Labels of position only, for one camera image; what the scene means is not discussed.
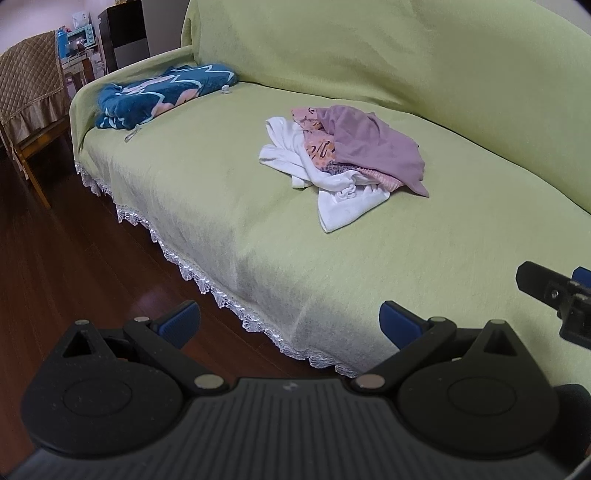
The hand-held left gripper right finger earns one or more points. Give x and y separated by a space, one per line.
397 323

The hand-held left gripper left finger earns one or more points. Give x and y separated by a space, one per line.
178 323

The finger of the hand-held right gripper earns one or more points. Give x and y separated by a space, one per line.
582 273
538 277

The purple garment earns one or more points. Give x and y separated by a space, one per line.
369 143

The person's right forearm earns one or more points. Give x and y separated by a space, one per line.
577 415

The green covered sofa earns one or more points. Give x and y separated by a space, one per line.
221 207

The white garment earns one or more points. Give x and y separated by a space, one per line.
346 207

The peach printed garment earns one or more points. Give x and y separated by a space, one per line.
318 150

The blue patterned blanket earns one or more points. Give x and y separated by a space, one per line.
134 101

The cluttered side table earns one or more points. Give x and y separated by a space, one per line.
81 69

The chair with brown quilted cover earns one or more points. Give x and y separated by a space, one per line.
27 78

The teal toaster oven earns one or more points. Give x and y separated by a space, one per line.
85 38

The black cabinet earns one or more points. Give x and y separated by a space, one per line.
122 25

